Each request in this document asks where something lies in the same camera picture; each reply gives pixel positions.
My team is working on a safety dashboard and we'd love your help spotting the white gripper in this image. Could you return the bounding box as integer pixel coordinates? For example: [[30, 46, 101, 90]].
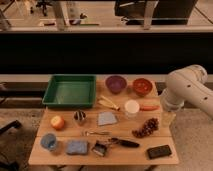
[[160, 89, 184, 127]]

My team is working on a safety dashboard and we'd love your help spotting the black handled brush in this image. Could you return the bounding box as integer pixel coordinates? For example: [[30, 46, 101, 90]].
[[92, 137, 140, 157]]

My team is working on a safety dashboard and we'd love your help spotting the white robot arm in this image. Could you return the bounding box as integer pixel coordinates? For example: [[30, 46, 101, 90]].
[[160, 65, 213, 127]]

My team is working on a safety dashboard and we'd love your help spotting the green plastic tray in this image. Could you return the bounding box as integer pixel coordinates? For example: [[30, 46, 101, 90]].
[[43, 75, 96, 108]]

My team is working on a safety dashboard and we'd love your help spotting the dark grape bunch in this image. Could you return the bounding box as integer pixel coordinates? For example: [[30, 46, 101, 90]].
[[132, 118, 159, 138]]

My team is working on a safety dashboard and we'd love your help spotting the orange carrot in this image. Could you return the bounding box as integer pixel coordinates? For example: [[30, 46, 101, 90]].
[[140, 105, 159, 111]]

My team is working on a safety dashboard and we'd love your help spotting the black rectangular phone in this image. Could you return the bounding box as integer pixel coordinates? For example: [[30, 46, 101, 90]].
[[147, 145, 172, 159]]

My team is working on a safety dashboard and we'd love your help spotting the white lidded cup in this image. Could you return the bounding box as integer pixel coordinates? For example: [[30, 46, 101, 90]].
[[124, 100, 140, 118]]

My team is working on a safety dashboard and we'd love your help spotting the red bowl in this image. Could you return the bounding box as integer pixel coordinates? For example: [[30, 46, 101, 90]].
[[132, 78, 153, 96]]

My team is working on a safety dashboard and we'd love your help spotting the wooden table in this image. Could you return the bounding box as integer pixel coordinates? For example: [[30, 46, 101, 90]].
[[28, 79, 180, 166]]

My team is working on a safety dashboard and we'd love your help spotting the purple bowl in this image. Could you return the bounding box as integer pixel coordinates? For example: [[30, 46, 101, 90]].
[[105, 75, 127, 94]]

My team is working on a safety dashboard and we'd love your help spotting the light blue cloth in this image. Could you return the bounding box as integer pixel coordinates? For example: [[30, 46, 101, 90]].
[[98, 112, 117, 126]]

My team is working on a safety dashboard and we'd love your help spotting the yellow banana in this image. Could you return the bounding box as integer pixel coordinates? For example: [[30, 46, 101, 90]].
[[98, 96, 120, 111]]

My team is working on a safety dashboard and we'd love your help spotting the small metal cup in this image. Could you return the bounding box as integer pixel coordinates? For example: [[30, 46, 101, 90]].
[[74, 110, 86, 125]]

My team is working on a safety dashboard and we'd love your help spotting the blue sponge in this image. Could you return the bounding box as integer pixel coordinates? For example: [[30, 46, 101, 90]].
[[66, 140, 88, 155]]

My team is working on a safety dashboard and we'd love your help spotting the orange apple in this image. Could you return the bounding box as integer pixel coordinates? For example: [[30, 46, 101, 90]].
[[50, 116, 65, 130]]

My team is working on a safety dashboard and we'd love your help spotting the blue plastic cup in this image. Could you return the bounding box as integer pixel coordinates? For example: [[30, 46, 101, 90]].
[[40, 133, 57, 151]]

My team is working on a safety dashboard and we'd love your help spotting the black office chair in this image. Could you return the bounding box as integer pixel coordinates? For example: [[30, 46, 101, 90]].
[[0, 119, 23, 171]]

